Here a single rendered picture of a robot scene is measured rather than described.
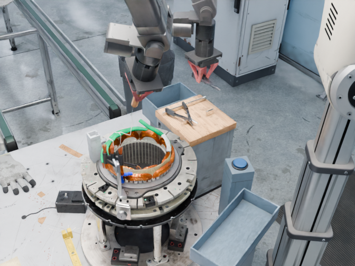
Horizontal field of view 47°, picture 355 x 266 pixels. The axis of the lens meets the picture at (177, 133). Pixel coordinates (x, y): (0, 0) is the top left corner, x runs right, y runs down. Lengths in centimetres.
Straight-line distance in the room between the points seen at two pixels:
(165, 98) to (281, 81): 233
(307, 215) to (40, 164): 99
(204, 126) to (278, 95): 227
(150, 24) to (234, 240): 58
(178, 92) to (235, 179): 48
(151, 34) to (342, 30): 36
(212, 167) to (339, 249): 123
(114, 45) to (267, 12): 265
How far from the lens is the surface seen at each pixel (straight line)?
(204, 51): 126
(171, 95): 155
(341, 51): 87
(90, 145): 112
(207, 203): 147
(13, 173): 162
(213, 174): 145
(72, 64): 235
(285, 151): 298
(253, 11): 334
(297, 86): 373
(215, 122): 135
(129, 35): 86
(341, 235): 254
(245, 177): 124
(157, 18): 76
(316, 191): 115
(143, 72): 92
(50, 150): 172
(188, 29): 123
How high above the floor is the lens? 187
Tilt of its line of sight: 38 degrees down
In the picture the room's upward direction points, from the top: 2 degrees clockwise
